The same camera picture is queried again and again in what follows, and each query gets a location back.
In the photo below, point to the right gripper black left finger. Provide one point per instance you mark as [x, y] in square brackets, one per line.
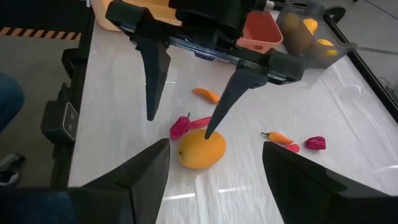
[130, 202]

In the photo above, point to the person's foot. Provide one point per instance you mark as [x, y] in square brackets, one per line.
[9, 174]

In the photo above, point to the slim red chili pepper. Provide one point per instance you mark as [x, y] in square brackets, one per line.
[201, 122]
[292, 148]

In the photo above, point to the pale yellow plastic basket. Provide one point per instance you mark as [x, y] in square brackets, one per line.
[99, 18]

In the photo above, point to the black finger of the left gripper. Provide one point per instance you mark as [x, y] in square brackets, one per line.
[155, 74]
[233, 93]

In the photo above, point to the small red pepper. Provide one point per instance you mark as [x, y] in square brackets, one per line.
[179, 127]
[315, 143]

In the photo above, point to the orange pepper with green stem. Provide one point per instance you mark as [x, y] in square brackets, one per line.
[278, 138]

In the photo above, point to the orange plastic basket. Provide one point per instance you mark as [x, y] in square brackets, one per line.
[261, 31]

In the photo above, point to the black table-level camera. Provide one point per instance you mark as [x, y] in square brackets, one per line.
[60, 121]

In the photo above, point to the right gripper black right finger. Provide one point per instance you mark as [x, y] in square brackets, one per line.
[311, 199]

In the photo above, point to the small orange pepper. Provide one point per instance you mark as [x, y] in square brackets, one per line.
[206, 95]

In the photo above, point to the grey translucent plastic basket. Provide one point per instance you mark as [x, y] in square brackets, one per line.
[298, 53]

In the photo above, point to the black hazard-striped floor mat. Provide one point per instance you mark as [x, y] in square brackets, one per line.
[40, 33]

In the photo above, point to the person's leg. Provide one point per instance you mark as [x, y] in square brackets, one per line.
[9, 99]

